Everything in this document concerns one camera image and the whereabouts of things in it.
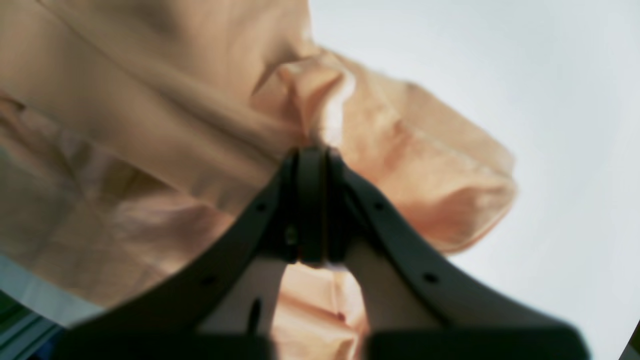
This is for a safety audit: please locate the peach T-shirt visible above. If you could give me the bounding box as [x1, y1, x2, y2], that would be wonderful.
[1, 0, 517, 309]

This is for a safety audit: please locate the aluminium frame rail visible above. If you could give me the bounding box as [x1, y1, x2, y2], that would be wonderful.
[0, 292, 65, 360]

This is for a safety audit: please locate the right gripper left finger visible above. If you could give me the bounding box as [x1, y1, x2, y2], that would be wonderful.
[53, 147, 313, 360]

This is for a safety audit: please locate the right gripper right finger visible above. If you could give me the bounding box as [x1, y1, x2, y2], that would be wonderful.
[312, 147, 590, 360]

